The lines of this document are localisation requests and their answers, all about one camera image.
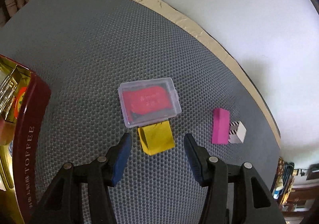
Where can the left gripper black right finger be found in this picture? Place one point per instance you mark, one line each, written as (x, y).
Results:
(236, 194)

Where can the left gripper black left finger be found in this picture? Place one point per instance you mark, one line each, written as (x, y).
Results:
(62, 201)

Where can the cluttered side shelf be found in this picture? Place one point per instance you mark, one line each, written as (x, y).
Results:
(296, 191)

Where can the red toffee tin gold interior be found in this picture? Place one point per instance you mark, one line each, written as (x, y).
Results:
(19, 138)

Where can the white black zigzag cube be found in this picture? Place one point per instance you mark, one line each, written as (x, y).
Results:
(237, 132)

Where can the pink block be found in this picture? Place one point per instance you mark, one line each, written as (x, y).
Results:
(221, 124)

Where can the yellow cube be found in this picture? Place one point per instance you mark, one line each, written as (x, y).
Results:
(156, 138)

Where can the clear case with red card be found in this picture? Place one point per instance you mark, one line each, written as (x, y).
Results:
(148, 102)

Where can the grey mesh mat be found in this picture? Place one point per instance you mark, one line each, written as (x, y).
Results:
(116, 66)

